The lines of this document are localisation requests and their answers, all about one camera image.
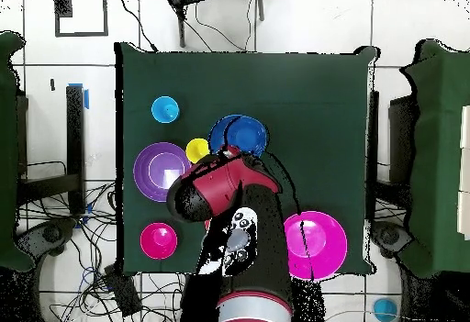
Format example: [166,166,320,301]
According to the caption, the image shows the white boxes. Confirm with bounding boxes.
[456,105,470,240]

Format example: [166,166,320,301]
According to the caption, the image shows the dark square floor frame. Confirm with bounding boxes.
[53,0,109,38]

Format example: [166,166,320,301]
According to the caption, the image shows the dark green tablecloth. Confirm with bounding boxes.
[114,41,379,277]

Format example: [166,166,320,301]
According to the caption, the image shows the light blue cup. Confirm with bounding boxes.
[151,95,181,124]

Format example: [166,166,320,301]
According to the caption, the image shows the small dark blue bowl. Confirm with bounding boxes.
[225,115,269,159]

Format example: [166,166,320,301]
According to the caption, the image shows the small crimson bowl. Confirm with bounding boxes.
[140,222,178,261]

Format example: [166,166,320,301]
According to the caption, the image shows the tangle of black cables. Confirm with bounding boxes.
[17,182,199,322]

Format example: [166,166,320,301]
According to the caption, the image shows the blue tape strip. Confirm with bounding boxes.
[68,83,90,110]

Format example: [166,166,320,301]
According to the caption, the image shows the side table with green cloth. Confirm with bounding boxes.
[398,39,470,279]
[0,30,35,273]

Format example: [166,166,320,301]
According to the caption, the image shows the blue disc on floor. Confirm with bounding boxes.
[372,297,399,322]

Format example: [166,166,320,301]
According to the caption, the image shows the purple bowl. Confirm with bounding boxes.
[132,141,193,203]

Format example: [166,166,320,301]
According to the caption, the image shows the black power strip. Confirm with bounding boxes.
[104,264,143,317]

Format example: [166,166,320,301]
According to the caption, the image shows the large pink bowl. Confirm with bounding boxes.
[283,210,349,281]

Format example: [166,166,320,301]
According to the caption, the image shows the yellow cup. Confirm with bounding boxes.
[185,138,211,164]

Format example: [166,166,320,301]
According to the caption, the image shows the black tripod stand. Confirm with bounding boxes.
[164,0,266,49]

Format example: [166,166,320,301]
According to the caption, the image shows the large light blue bowl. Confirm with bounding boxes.
[207,114,243,154]

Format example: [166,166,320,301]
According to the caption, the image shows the black metal frame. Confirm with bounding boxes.
[16,84,87,217]
[366,90,414,220]

